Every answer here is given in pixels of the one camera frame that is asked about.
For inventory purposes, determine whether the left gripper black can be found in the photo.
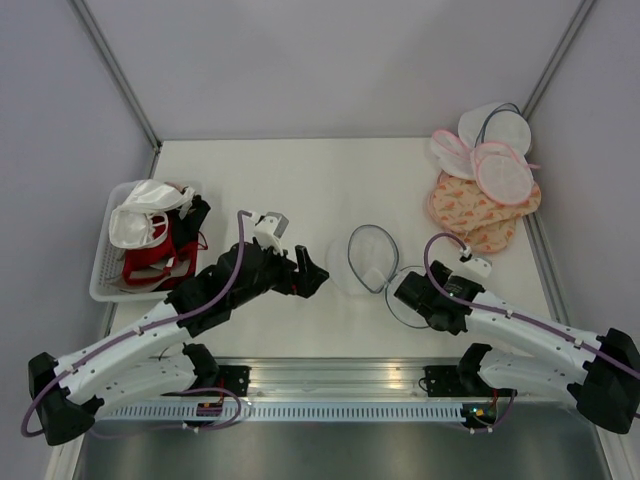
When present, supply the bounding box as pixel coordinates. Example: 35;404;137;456
230;236;328;308

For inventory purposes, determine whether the white mesh laundry bag blue trim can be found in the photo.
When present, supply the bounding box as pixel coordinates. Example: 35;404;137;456
325;224;429;330

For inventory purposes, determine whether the red bra from bag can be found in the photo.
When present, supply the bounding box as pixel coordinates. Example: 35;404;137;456
121;220;208;290

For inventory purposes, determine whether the white satin bra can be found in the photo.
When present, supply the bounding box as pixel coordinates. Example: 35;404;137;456
109;180;196;250

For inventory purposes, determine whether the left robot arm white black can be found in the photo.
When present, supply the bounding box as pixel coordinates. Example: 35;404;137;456
21;242;329;446

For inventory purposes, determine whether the left arm base black plate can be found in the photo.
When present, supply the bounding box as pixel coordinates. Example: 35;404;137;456
159;363;251;399

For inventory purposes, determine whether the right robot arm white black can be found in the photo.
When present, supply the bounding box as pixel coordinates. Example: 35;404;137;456
391;261;639;434

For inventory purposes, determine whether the right arm base black plate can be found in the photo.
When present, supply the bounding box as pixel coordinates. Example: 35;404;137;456
423;365;483;398

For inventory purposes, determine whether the floral orange laundry bag lower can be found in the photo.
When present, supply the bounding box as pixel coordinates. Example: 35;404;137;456
449;219;516;254

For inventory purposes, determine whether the floral orange laundry bag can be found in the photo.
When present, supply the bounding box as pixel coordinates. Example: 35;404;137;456
449;219;516;254
427;177;541;233

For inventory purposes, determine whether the floral orange laundry bag upper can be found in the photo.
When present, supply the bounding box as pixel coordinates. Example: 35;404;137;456
427;177;541;233

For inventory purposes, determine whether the black bra in basket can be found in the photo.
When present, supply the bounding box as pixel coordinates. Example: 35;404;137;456
168;195;211;251

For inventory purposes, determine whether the pink trimmed mesh bag front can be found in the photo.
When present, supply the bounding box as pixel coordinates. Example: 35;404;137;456
470;142;539;206

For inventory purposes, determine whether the pink trimmed mesh bag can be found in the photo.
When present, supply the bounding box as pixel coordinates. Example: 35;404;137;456
470;142;539;206
429;129;475;180

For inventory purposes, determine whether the pink trimmed mesh bag back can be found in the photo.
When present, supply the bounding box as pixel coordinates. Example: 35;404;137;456
429;129;475;180

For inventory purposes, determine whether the white mesh bag blue zipper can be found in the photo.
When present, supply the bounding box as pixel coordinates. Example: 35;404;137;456
457;102;532;155

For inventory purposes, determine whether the white plastic basket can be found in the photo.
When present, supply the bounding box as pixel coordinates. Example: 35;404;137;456
88;179;204;303

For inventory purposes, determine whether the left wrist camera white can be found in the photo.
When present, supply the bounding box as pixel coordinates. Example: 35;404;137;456
253;212;289;255

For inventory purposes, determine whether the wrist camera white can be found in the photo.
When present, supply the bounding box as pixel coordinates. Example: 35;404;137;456
459;247;492;278
253;212;289;255

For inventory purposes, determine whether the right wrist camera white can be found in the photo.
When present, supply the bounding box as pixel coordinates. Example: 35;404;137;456
459;247;492;278

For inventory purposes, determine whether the aluminium rail front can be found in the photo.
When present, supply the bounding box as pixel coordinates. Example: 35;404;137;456
149;355;615;401

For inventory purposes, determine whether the white slotted cable duct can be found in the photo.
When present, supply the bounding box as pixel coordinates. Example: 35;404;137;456
107;399;464;423

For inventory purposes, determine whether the left aluminium frame post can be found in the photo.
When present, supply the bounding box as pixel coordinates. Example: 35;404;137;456
67;0;162;153

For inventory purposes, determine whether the aluminium frame post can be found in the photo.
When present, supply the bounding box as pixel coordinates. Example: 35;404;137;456
522;0;598;121
67;0;162;153

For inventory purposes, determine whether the right aluminium frame post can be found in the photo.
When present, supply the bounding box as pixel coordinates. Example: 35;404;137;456
522;0;598;121

